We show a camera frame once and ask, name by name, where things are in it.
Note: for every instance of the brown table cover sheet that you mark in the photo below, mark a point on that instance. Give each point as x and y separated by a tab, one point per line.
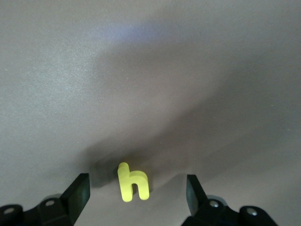
150	70

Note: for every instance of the yellow foam letter h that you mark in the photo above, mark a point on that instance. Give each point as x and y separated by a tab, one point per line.
127	183

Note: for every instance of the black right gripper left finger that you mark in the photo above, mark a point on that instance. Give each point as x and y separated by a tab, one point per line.
77	195

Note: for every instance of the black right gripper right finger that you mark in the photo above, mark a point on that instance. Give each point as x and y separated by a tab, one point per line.
195	195

